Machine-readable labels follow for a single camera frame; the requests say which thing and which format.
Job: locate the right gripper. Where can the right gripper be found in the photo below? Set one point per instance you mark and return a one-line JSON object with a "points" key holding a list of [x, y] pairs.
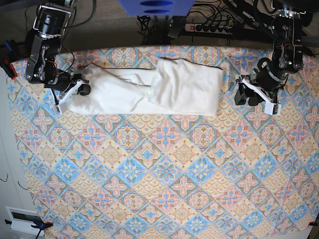
{"points": [[69, 84]]}

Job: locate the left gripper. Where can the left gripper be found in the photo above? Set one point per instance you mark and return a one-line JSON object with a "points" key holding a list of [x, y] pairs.
{"points": [[263, 86]]}

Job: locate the white printed T-shirt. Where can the white printed T-shirt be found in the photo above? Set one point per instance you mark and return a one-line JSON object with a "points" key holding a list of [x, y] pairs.
{"points": [[174, 87]]}

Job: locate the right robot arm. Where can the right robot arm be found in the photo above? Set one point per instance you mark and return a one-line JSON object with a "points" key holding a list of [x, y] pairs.
{"points": [[53, 19]]}

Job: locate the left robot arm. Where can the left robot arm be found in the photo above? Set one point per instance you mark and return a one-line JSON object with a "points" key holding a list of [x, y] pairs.
{"points": [[284, 25]]}

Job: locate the clamp at table top-left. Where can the clamp at table top-left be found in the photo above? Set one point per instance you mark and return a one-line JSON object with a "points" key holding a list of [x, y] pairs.
{"points": [[6, 58]]}

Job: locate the black power strip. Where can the black power strip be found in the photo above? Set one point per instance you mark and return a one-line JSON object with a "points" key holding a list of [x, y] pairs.
{"points": [[199, 28]]}

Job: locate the blue plastic box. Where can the blue plastic box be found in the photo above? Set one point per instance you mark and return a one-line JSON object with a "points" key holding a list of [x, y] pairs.
{"points": [[157, 7]]}

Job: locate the clamp at table bottom-left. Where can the clamp at table bottom-left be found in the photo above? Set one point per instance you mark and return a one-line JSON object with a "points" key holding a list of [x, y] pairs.
{"points": [[41, 225]]}

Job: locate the clamp at table bottom-right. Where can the clamp at table bottom-right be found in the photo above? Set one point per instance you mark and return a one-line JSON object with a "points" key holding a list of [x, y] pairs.
{"points": [[313, 224]]}

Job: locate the white wall outlet panel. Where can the white wall outlet panel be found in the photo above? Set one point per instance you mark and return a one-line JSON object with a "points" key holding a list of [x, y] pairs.
{"points": [[22, 220]]}

